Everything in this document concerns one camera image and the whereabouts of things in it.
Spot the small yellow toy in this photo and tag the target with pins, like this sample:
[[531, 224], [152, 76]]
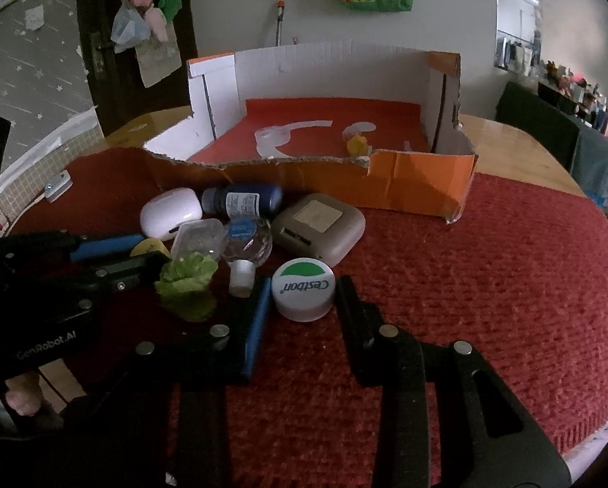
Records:
[[357, 146]]

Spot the small clear plastic box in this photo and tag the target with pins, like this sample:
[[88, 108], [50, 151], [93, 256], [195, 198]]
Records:
[[197, 239]]

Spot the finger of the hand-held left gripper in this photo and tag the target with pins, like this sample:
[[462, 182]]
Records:
[[126, 274], [108, 248]]

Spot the red woven mat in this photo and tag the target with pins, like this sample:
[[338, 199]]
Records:
[[487, 274]]

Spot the shelf with assorted clutter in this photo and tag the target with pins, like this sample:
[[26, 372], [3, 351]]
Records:
[[583, 94]]

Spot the beige square case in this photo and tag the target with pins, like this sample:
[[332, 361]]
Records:
[[329, 244]]

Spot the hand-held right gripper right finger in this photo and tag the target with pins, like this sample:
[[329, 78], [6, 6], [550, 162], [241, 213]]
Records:
[[348, 305]]

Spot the person's left hand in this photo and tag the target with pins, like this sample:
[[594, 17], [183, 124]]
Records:
[[24, 396]]

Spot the hanging bags with plush toys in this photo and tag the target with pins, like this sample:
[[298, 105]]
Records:
[[149, 35]]

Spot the white oval case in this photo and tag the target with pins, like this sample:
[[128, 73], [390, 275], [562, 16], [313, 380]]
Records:
[[169, 211]]

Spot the green toy lettuce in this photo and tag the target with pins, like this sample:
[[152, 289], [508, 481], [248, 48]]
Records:
[[187, 284]]

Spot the clear round bottle white cap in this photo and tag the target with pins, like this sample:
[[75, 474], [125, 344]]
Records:
[[248, 241]]

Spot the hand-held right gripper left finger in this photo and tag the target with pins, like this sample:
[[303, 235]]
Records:
[[259, 315]]

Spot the window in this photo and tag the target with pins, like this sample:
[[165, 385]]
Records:
[[517, 20]]

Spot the white jar green label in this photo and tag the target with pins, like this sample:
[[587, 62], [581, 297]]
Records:
[[304, 305]]

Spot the grey blue cloth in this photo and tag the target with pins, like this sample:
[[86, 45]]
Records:
[[603, 173]]

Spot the small white plastic device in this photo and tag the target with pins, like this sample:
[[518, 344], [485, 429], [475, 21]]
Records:
[[57, 185]]

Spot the dark chair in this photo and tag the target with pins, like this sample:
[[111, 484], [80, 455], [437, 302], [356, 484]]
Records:
[[537, 122]]

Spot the pole with orange tip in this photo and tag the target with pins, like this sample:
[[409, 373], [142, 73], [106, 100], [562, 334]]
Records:
[[281, 23]]

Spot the dark wooden door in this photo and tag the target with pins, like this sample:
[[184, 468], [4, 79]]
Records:
[[182, 61]]

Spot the dark blue bottle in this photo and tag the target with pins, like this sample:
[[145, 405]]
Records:
[[263, 195]]

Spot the orange and white cardboard box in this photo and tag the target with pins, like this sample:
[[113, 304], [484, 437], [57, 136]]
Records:
[[415, 183]]

